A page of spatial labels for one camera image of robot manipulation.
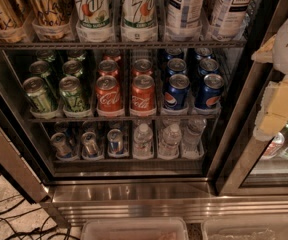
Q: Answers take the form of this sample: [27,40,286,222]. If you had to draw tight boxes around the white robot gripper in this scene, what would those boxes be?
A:
[251,18,288,141]

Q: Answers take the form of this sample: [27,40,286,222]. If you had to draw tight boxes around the redbull can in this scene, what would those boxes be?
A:
[81,132,99,158]
[51,133,73,158]
[107,129,124,154]

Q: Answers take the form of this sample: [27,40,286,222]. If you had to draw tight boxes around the pepsi can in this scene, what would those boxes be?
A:
[194,74,224,109]
[166,58,187,77]
[198,58,220,76]
[164,74,190,110]

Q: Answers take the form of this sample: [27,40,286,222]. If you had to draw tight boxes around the front right pepsi can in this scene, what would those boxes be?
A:
[194,74,224,109]

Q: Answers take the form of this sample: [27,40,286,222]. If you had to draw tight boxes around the right fridge glass door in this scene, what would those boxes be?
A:
[208,0,288,196]

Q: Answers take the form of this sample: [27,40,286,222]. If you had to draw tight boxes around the front left pepsi can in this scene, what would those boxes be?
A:
[164,74,190,110]

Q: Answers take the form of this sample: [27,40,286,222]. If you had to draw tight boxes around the front right coca-cola can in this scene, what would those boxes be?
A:
[131,75,155,111]

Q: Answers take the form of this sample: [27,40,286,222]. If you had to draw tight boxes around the coca-cola can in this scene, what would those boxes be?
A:
[95,75,122,112]
[131,75,155,111]
[97,60,119,79]
[131,58,153,77]

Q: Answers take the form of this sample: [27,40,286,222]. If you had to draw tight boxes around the front left coca-cola can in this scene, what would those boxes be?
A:
[95,75,122,112]

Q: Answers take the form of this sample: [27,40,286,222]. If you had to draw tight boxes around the green can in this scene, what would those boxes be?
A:
[29,61,56,84]
[62,60,84,78]
[23,77,58,113]
[59,76,90,112]

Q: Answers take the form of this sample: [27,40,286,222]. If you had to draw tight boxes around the front right green can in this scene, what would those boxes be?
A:
[59,76,90,112]

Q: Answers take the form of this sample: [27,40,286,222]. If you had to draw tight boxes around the front left green can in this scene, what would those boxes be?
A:
[23,77,58,113]

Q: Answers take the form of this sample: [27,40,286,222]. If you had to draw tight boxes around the open fridge door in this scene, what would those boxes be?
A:
[0,113,49,203]

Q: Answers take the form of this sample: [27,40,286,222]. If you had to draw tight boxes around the right teas tea bottle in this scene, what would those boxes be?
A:
[210,0,251,41]

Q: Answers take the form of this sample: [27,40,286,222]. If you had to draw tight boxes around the teas tea bottle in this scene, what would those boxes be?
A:
[210,0,251,41]
[167,0,203,29]

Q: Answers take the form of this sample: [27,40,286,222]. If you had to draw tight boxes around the right water bottle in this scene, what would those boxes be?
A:
[183,118,207,158]

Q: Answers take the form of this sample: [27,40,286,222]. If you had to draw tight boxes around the water bottle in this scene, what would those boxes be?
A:
[133,123,153,160]
[183,118,207,158]
[158,123,182,160]

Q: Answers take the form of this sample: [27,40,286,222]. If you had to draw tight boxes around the left teas tea bottle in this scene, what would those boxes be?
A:
[167,0,203,29]

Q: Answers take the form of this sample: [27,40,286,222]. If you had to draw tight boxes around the middle water bottle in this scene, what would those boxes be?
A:
[158,123,182,160]

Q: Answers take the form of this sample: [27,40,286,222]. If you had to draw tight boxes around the left water bottle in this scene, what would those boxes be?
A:
[133,123,153,160]

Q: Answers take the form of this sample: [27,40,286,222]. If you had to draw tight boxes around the right clear plastic bin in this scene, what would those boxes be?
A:
[201,215,288,240]

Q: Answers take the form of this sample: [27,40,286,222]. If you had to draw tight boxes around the clear plastic bin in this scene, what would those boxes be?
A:
[201,215,288,240]
[81,217,189,240]

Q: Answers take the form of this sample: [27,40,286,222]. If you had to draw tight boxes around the right 7up bottle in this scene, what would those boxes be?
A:
[122,0,155,29]

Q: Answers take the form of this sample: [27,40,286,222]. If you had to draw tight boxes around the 7up bottle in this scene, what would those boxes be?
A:
[74,0,111,29]
[122,0,155,29]

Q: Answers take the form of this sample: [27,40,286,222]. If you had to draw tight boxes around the left 7up bottle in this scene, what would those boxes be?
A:
[74,0,111,29]

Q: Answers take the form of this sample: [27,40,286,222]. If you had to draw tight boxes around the left clear plastic bin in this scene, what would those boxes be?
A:
[81,217,189,240]

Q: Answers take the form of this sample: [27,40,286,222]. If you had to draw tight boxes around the black floor cables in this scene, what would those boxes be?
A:
[0,172,82,240]

